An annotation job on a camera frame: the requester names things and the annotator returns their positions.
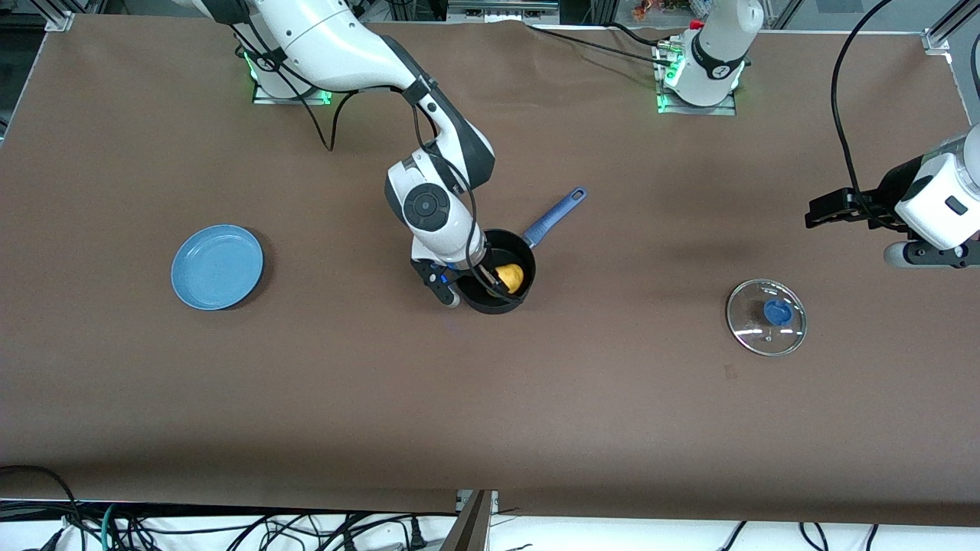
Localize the glass lid with blue knob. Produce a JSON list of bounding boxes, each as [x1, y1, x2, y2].
[[726, 279, 809, 357]]

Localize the blue round plate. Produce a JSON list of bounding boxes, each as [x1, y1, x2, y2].
[[171, 224, 265, 311]]

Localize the colourful background objects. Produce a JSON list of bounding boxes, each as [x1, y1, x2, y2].
[[630, 0, 713, 22]]

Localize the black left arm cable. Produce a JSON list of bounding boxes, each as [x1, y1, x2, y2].
[[831, 0, 897, 219]]

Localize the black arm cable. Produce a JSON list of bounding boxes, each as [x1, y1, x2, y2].
[[831, 0, 897, 219], [230, 19, 479, 269]]

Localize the dark pot with blue handle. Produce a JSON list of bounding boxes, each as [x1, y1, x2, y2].
[[452, 186, 589, 315]]

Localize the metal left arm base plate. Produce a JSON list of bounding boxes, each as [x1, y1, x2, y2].
[[657, 38, 738, 116]]

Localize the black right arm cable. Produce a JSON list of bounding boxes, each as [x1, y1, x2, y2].
[[230, 19, 479, 269]]

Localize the aluminium frame profile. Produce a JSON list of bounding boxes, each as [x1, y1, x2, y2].
[[34, 0, 75, 33], [921, 0, 956, 54]]

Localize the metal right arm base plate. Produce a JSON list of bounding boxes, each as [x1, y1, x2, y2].
[[253, 46, 335, 106]]

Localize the aluminium frame crossbar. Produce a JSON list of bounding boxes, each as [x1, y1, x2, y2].
[[446, 0, 561, 25]]

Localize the metal table bracket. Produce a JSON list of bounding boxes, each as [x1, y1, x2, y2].
[[439, 490, 500, 551]]

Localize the long black table cable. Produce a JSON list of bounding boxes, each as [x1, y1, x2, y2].
[[528, 25, 675, 66]]

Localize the short black table cable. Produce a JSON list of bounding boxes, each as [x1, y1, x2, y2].
[[609, 21, 678, 48]]

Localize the black looped floor cable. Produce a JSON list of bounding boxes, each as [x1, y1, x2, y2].
[[0, 465, 85, 551]]

